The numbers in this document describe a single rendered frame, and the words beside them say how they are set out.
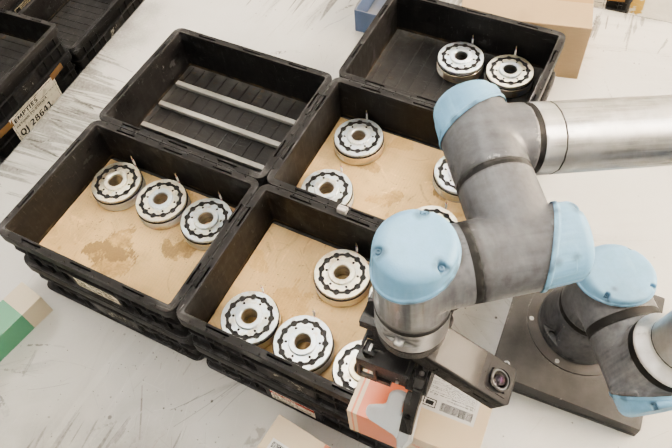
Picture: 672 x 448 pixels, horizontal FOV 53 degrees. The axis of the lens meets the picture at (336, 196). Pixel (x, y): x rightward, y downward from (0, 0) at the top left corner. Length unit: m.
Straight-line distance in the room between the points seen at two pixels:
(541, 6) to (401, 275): 1.24
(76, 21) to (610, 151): 2.20
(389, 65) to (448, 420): 0.94
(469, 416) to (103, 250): 0.81
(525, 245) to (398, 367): 0.22
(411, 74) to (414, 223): 1.02
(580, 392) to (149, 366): 0.80
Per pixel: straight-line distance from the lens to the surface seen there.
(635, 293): 1.13
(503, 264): 0.59
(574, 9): 1.73
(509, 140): 0.66
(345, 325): 1.21
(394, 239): 0.57
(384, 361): 0.75
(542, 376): 1.29
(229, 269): 1.25
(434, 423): 0.85
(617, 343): 1.12
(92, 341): 1.46
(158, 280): 1.32
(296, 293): 1.25
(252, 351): 1.11
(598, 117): 0.72
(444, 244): 0.57
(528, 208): 0.62
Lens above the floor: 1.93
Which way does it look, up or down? 54 degrees down
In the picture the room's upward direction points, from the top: 7 degrees counter-clockwise
